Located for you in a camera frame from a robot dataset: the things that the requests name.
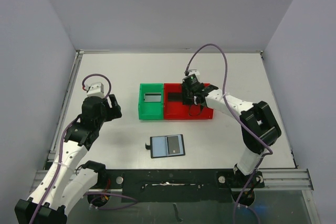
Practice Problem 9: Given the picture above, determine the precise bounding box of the red plastic bin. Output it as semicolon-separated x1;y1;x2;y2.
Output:
188;82;214;120
163;83;191;120

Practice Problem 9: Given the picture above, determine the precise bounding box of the green plastic bin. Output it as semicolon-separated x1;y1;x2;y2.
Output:
138;83;164;121

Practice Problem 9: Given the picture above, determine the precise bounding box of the black leather card holder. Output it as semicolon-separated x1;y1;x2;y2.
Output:
145;134;186;158

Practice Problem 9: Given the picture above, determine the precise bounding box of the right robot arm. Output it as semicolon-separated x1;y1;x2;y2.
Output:
181;74;281;187

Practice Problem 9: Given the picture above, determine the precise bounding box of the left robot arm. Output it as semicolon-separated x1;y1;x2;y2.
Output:
15;94;122;223

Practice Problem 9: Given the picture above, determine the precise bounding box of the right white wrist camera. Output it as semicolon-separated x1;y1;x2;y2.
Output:
184;69;201;79

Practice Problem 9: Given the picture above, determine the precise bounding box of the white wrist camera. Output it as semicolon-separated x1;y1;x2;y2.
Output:
184;69;201;79
87;82;104;98

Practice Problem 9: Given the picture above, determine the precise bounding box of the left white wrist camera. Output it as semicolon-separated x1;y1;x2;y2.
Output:
87;82;104;98

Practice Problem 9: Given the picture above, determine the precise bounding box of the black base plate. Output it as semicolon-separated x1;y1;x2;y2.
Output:
90;169;265;203

